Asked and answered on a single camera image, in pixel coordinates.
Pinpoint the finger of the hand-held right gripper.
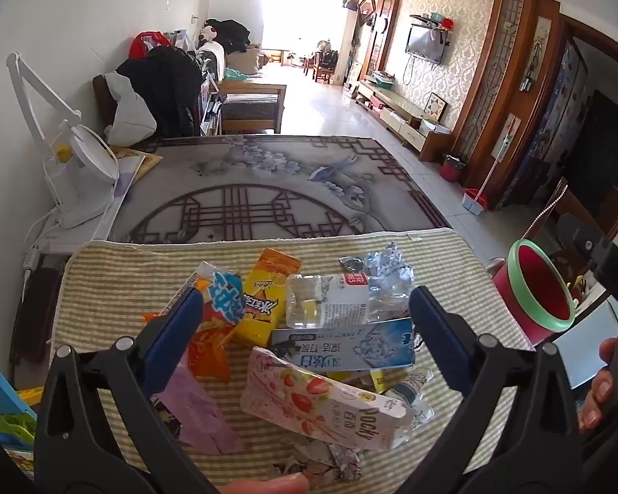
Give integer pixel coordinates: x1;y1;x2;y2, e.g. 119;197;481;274
561;214;616;275

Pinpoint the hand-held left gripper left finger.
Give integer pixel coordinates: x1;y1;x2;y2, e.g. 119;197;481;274
33;291;220;494

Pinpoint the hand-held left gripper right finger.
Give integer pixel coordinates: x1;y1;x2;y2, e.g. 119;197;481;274
399;285;583;494

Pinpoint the yellow white paper box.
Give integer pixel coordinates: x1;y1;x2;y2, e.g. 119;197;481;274
368;368;393;393

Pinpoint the red bucket with green rim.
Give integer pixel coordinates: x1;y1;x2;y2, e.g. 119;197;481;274
492;239;578;347

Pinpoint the silver blue wrapper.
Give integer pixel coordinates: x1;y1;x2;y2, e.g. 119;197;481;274
338;243;417;316

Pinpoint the white blue milk carton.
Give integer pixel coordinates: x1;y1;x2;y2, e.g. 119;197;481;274
271;317;416;374

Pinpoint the pink strawberry snack box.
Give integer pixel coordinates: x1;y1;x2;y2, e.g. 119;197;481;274
239;346;416;452

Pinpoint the person's right hand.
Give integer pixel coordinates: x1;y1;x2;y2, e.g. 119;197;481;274
578;338;618;434

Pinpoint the person's left hand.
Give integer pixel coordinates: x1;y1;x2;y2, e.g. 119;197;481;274
220;472;310;494

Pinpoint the orange blue snack wrapper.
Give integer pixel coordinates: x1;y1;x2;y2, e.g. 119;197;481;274
143;261;246;382

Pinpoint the purple snack wrapper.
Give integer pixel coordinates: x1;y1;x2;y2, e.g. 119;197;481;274
153;364;246;456

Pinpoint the green striped cloth mat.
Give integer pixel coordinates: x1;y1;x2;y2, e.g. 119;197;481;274
51;226;535;494

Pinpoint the yellow drink carton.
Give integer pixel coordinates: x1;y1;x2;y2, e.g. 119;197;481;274
236;248;303;349

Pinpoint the clear plastic bottle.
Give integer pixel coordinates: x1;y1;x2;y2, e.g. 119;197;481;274
285;270;412;331

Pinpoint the blue patterned curtain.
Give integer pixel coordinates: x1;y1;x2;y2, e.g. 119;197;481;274
503;41;589;213

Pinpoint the dark wooden chair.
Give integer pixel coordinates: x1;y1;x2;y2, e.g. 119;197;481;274
9;256;66;367

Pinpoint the small red waste bin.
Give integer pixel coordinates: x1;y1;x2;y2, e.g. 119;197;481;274
439;152;468;182

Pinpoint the crumpled pink silver foil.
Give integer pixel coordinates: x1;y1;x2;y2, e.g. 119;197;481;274
272;443;365;491

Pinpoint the table with patterned top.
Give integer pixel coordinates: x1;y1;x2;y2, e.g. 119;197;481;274
100;134;454;245

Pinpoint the yellow picture book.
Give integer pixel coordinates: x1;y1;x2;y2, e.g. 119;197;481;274
110;145;164;187

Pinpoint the colourful plastic toy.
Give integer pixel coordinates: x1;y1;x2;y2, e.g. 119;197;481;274
0;354;38;480

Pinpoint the framed patchwork picture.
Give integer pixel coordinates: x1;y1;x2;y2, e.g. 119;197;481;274
422;91;451;125

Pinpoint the white desk lamp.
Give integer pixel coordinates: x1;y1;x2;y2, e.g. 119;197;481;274
5;51;122;231

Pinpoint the long television cabinet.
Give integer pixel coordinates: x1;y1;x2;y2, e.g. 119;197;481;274
354;79;451;151

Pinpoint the white plastic bag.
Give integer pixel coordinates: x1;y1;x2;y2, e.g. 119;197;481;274
104;71;159;148

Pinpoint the metal rack with books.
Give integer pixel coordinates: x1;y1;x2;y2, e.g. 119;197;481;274
198;51;223;135

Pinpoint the wooden coffee table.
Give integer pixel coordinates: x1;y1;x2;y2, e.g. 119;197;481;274
218;79;288;135

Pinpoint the black jacket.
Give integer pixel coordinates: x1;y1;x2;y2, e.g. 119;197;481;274
115;45;205;140

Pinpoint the red bag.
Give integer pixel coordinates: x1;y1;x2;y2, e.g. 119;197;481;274
129;31;172;61

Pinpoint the black clothes pile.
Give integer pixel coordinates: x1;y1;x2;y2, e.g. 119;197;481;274
205;19;251;55

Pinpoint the white beaded cord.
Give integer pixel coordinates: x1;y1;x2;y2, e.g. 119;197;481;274
527;184;571;238

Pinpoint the red dustpan with long handle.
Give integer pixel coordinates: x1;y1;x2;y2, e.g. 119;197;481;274
461;154;501;214

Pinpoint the wall television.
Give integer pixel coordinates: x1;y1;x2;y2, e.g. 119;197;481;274
405;24;449;66

